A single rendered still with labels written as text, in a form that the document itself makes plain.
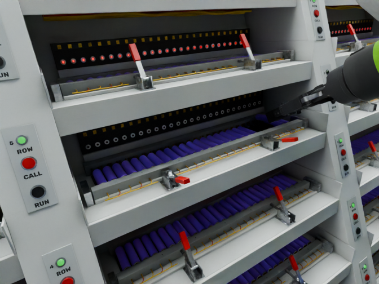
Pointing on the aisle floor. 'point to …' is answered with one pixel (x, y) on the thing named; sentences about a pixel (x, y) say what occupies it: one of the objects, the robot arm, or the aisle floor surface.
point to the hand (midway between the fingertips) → (280, 112)
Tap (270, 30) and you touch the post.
